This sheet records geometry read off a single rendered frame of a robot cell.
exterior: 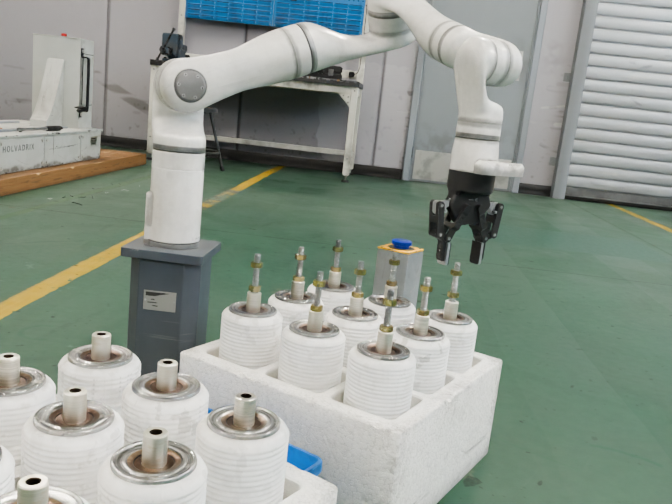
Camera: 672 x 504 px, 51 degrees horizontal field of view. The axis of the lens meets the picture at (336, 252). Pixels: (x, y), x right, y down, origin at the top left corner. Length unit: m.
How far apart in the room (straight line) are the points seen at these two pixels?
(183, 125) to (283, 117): 4.96
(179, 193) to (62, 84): 3.42
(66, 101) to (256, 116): 2.10
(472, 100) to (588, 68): 5.20
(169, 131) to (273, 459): 0.70
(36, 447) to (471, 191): 0.72
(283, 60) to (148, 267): 0.43
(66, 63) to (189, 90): 3.44
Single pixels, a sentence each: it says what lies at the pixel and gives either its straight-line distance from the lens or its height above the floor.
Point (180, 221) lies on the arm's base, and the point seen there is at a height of 0.35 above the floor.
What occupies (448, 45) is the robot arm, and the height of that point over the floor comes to 0.69.
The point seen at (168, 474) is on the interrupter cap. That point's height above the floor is 0.25.
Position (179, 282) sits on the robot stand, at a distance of 1.27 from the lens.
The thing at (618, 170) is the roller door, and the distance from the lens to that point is 6.41.
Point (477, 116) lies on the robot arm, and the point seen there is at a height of 0.59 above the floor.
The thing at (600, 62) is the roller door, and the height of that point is 1.14.
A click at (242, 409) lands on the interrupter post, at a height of 0.27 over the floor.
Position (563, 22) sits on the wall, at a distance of 6.36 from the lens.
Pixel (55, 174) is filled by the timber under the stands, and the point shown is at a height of 0.05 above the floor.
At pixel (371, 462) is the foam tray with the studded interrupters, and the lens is 0.97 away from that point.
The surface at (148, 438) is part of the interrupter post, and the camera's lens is 0.66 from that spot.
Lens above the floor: 0.58
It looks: 12 degrees down
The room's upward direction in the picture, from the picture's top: 6 degrees clockwise
